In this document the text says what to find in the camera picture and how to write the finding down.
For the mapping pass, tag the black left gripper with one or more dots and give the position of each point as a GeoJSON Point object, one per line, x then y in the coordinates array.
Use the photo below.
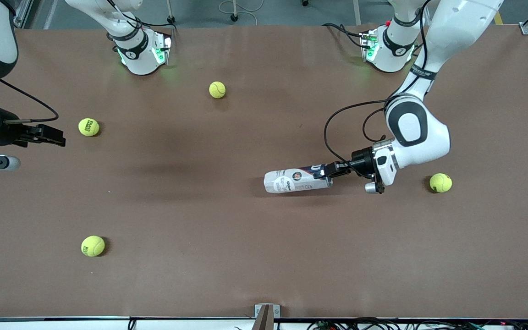
{"type": "Point", "coordinates": [361, 162]}

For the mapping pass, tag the yellow tennis ball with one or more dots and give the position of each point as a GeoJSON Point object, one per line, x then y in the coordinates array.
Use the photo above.
{"type": "Point", "coordinates": [89, 127]}
{"type": "Point", "coordinates": [217, 90]}
{"type": "Point", "coordinates": [440, 182]}
{"type": "Point", "coordinates": [92, 246]}

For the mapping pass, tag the grey metal bracket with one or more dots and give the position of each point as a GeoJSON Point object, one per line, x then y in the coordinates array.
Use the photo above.
{"type": "Point", "coordinates": [277, 310]}

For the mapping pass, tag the white blue tennis can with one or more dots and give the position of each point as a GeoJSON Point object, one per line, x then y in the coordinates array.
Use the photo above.
{"type": "Point", "coordinates": [287, 182]}

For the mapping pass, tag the silver table edge rail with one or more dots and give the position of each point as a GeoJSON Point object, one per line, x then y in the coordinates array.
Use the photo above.
{"type": "Point", "coordinates": [62, 324]}

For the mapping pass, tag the aluminium post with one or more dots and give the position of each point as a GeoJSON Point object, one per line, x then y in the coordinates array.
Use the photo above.
{"type": "Point", "coordinates": [264, 321]}

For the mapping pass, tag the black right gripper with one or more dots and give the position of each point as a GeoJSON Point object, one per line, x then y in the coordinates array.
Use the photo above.
{"type": "Point", "coordinates": [6, 133]}

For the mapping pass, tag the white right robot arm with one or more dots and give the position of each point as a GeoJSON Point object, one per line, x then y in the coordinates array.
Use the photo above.
{"type": "Point", "coordinates": [140, 55]}

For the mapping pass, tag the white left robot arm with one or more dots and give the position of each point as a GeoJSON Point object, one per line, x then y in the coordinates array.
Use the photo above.
{"type": "Point", "coordinates": [420, 133]}

